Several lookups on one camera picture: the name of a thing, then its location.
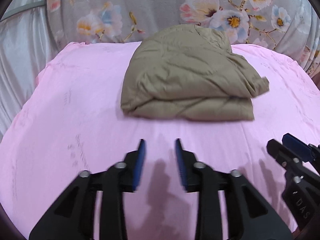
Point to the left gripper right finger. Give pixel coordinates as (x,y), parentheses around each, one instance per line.
(249,215)

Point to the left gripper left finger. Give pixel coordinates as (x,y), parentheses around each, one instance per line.
(71,216)

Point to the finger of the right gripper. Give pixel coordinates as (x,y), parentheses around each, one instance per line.
(305,152)

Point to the olive quilted jacket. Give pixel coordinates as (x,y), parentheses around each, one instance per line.
(190,72)

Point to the pink bed sheet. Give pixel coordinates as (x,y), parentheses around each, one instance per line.
(73,122)

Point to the grey floral quilt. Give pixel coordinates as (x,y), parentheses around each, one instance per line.
(289,27)

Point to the silver satin bedding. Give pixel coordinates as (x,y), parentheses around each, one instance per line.
(26,46)

